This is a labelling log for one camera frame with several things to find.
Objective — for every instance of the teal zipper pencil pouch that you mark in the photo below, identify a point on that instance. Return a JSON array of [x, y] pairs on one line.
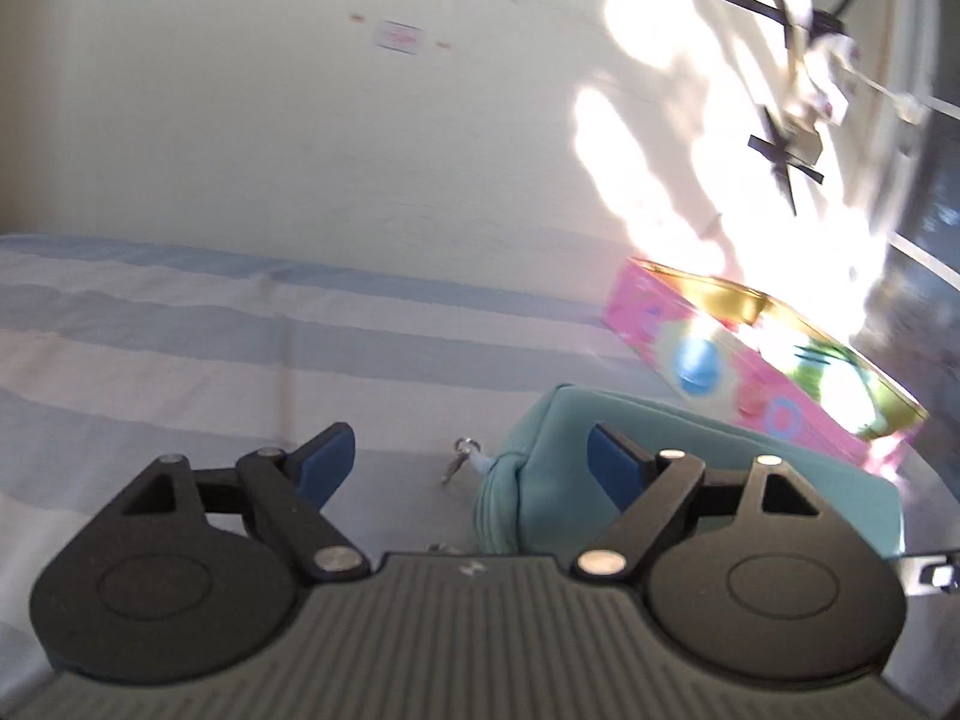
[[580, 457]]

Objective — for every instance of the small green medicine box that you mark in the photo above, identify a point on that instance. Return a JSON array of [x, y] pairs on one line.
[[833, 378]]

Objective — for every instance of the pink macaron tin box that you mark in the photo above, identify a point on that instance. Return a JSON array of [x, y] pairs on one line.
[[729, 352]]

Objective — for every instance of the black tape cross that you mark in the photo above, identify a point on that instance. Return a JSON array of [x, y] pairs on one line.
[[817, 45]]

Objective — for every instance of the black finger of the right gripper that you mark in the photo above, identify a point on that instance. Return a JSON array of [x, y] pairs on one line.
[[929, 574]]

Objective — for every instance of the frosted patterned window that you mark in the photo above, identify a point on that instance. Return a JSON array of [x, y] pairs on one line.
[[911, 327]]

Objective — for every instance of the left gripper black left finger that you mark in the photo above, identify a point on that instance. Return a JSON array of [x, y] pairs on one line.
[[187, 572]]

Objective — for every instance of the small wall sticker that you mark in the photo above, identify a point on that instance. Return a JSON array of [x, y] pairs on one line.
[[398, 37]]

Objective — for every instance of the striped blue bed sheet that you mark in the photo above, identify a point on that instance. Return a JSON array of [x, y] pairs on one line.
[[114, 355]]

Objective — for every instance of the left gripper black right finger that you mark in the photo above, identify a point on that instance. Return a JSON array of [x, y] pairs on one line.
[[769, 585]]

